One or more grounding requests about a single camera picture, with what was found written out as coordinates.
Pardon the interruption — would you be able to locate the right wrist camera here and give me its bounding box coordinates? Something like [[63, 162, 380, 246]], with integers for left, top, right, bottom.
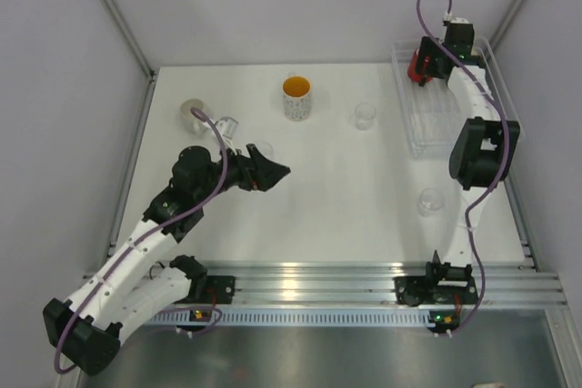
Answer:
[[442, 12, 472, 38]]

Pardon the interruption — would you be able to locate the aluminium mounting rail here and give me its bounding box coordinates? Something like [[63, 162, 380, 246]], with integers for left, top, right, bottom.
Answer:
[[81, 261, 565, 307]]

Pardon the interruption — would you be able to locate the red mug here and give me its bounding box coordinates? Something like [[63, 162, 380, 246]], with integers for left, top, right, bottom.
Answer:
[[406, 49, 432, 86]]

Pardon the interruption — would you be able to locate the perforated cable duct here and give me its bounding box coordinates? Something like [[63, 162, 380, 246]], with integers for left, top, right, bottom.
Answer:
[[149, 306, 437, 326]]

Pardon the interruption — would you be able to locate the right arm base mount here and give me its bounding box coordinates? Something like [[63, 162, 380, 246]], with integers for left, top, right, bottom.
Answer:
[[394, 257, 477, 307]]

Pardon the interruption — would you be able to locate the floral mug orange inside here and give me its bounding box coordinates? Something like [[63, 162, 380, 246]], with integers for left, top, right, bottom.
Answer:
[[282, 72, 313, 122]]

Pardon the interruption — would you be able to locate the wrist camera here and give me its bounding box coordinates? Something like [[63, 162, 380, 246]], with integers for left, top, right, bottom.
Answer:
[[216, 116, 239, 140], [442, 12, 472, 38]]

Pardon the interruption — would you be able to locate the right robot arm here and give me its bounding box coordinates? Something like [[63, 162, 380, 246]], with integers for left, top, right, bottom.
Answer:
[[409, 15, 520, 267]]

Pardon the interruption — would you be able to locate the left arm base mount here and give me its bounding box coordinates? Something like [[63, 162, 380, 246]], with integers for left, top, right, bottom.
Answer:
[[178, 275, 236, 305]]

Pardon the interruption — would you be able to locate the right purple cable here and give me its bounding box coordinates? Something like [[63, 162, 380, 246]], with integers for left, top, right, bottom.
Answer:
[[416, 0, 510, 330]]

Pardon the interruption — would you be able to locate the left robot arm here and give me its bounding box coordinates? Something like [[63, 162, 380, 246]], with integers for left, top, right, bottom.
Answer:
[[43, 144, 291, 375]]

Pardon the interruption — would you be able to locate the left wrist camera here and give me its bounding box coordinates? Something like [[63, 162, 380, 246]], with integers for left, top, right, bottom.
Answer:
[[216, 116, 239, 140]]

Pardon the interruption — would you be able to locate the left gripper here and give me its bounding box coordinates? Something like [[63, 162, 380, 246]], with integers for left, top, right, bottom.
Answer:
[[195, 141, 289, 204]]

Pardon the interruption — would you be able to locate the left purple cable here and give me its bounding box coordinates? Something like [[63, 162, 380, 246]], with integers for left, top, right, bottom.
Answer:
[[54, 107, 228, 373]]

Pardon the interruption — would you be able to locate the purple cable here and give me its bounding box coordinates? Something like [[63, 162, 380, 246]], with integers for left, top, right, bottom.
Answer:
[[416, 0, 510, 330], [54, 107, 228, 373]]

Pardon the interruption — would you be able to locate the white wire dish rack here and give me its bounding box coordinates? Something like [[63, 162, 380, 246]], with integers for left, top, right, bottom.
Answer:
[[391, 35, 520, 158]]

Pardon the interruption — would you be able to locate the white speckled mug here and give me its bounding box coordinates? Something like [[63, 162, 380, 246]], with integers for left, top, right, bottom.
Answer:
[[180, 99, 212, 136]]

